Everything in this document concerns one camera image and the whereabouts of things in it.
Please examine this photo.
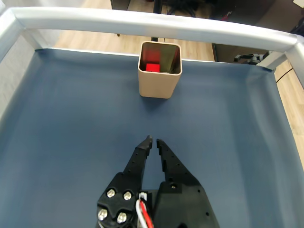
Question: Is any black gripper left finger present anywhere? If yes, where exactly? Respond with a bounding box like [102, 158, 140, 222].
[96, 135, 153, 228]

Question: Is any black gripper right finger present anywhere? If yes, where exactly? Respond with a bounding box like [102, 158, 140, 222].
[153, 138, 220, 228]

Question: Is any red cube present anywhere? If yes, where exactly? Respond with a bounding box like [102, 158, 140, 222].
[145, 63, 161, 73]

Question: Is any square metal container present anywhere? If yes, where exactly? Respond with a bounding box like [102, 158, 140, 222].
[137, 41, 183, 99]

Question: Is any dark blue mat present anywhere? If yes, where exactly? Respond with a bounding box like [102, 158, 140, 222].
[0, 48, 304, 228]

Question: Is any dark brown cabinet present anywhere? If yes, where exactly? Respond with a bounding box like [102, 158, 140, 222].
[208, 0, 304, 63]

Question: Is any black office chair base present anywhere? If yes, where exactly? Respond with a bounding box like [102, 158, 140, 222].
[166, 0, 198, 17]

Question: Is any white red servo cable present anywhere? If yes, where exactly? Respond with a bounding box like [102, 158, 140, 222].
[135, 192, 154, 228]

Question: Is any silver table frame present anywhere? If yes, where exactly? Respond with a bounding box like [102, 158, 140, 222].
[0, 6, 304, 130]

